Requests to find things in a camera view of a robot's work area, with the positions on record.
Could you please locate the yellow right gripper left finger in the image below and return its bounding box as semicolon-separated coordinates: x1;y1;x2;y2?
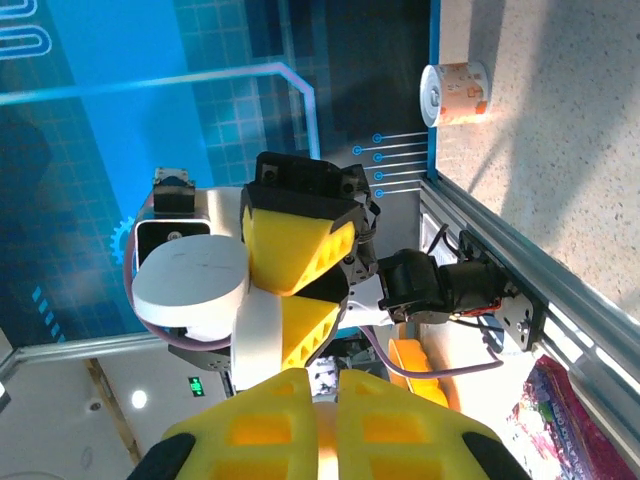
127;367;322;480

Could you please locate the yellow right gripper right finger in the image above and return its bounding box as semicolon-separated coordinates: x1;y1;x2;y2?
337;368;532;480

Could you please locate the purple candy bag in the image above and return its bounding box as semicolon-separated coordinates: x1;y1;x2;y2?
507;353;640;480

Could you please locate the white and orange drink can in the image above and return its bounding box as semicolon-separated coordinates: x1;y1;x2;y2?
419;60;490;128

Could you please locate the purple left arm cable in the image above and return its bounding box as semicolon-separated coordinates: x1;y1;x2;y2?
123;214;504;377

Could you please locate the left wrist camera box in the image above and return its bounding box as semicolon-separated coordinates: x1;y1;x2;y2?
133;167;212;269

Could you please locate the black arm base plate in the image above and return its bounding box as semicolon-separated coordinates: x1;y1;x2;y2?
459;230;551;351

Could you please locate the aluminium frame rail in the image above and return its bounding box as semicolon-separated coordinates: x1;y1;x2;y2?
418;174;640;416

